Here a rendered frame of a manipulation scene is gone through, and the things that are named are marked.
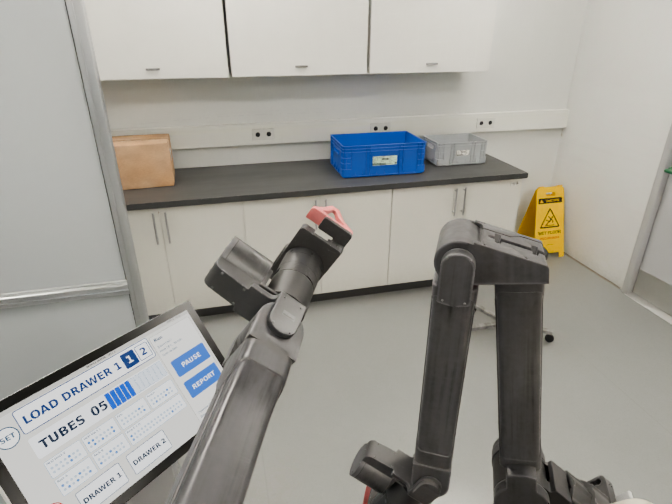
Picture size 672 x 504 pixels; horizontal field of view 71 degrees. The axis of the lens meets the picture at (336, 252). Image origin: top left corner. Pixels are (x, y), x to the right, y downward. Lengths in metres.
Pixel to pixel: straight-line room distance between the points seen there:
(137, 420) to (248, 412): 0.75
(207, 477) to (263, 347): 0.14
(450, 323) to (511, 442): 0.21
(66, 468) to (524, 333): 0.90
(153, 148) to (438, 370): 2.76
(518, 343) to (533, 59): 3.83
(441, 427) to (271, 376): 0.34
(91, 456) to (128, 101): 2.80
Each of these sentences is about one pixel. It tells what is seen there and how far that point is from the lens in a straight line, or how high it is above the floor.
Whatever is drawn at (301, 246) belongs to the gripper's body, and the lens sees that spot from 0.65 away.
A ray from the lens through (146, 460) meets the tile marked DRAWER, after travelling 1.20.
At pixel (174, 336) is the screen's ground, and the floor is 1.15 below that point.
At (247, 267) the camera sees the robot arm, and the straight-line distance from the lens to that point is 0.57.
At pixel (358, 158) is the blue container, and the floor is 1.03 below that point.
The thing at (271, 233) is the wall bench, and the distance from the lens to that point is 3.15.
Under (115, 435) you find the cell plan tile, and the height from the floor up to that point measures 1.06.
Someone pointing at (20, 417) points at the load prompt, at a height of 1.16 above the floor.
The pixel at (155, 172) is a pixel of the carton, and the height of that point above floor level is 1.00.
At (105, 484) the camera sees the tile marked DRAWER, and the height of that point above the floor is 1.01.
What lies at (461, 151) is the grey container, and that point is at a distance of 3.69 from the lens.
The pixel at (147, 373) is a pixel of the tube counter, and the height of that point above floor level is 1.12.
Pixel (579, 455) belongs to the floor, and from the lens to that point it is 2.72.
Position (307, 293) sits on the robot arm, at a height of 1.55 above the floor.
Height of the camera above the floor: 1.85
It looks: 26 degrees down
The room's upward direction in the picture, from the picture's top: straight up
